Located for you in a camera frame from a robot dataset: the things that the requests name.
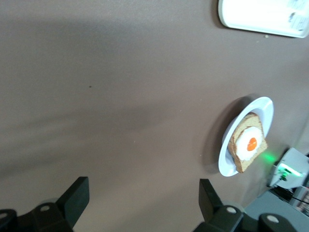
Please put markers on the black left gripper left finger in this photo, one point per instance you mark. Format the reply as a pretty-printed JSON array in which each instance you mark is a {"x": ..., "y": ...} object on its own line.
[{"x": 72, "y": 200}]

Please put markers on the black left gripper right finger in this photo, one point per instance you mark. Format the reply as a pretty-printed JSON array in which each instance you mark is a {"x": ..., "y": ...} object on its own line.
[{"x": 210, "y": 205}]

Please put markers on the fried egg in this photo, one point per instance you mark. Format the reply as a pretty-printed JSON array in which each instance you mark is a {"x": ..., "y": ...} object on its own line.
[{"x": 251, "y": 142}]

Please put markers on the brown bread slice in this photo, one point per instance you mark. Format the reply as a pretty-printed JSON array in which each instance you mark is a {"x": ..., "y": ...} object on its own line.
[{"x": 241, "y": 125}]

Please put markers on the white round plate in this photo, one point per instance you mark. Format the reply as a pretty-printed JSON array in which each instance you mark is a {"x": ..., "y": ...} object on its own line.
[{"x": 265, "y": 113}]

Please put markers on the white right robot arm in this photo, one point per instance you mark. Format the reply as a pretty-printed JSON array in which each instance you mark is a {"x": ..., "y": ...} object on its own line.
[{"x": 292, "y": 162}]

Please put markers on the cream bear print tray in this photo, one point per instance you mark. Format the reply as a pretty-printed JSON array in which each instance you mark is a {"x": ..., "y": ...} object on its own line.
[{"x": 253, "y": 14}]

